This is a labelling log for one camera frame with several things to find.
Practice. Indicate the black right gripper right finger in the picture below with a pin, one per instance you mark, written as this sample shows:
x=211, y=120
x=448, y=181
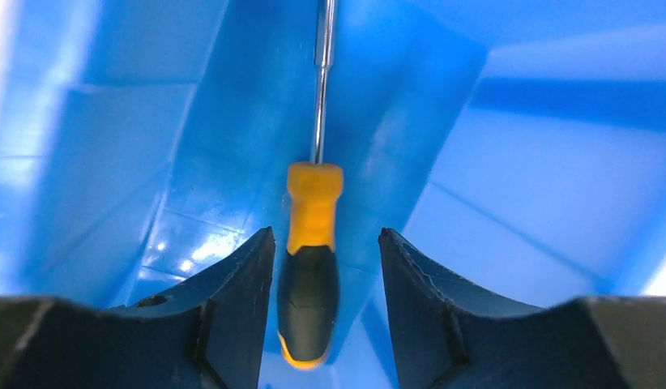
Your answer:
x=447, y=332

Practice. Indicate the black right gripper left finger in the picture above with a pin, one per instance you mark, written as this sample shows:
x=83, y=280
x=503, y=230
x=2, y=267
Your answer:
x=206, y=332

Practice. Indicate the blue plastic bin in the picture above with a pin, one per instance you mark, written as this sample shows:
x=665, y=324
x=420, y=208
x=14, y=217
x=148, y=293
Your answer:
x=521, y=144

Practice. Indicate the yellow black handled screwdriver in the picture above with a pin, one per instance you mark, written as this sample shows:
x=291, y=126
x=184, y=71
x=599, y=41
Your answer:
x=308, y=290

